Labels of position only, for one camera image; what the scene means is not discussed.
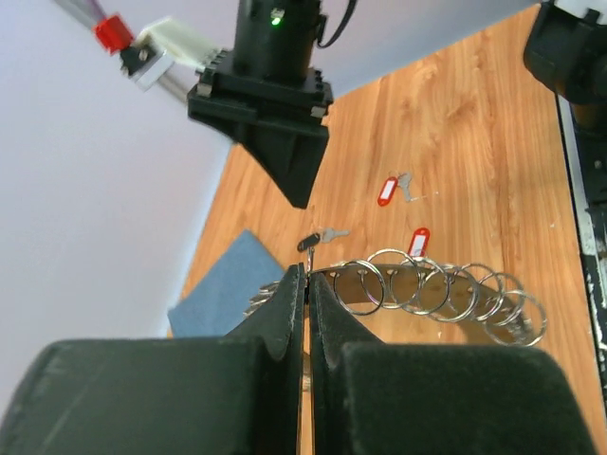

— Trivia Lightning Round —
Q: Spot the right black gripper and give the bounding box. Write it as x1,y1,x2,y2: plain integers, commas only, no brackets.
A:
187,51,334,209

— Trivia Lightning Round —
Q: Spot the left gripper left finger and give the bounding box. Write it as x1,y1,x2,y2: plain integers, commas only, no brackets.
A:
1,265,306,454

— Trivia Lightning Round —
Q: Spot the folded blue cloth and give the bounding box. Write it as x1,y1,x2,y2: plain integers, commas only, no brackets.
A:
168,230,285,338

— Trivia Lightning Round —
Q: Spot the metal disc with keyrings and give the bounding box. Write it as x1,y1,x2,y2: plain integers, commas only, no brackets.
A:
244,246,549,350

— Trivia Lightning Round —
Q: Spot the key with black tag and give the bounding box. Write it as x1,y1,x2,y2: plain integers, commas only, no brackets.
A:
297,227,350,252

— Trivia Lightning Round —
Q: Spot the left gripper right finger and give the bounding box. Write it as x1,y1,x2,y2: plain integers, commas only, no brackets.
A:
309,274,596,454

